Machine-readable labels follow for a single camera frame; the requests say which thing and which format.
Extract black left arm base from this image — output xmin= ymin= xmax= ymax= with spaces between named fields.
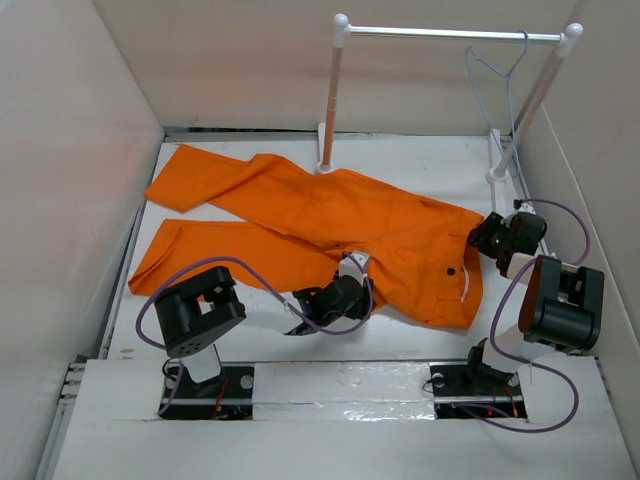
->
xmin=159 ymin=362 xmax=255 ymax=421

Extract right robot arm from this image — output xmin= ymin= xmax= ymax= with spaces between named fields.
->
xmin=462 ymin=212 xmax=605 ymax=394

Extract blue wire hanger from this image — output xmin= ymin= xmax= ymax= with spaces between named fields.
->
xmin=464 ymin=29 xmax=530 ymax=176

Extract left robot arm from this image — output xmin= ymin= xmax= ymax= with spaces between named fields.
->
xmin=151 ymin=254 xmax=375 ymax=397

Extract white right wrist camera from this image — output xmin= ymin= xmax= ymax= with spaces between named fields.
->
xmin=500 ymin=252 xmax=533 ymax=279

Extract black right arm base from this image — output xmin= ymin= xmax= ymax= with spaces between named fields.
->
xmin=422 ymin=361 xmax=527 ymax=419

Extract silver tape strip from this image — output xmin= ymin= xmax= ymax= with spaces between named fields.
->
xmin=252 ymin=361 xmax=436 ymax=422

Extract white garment rack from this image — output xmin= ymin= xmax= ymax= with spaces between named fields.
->
xmin=314 ymin=13 xmax=585 ymax=214

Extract orange trousers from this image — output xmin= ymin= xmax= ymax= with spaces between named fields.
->
xmin=129 ymin=145 xmax=483 ymax=329

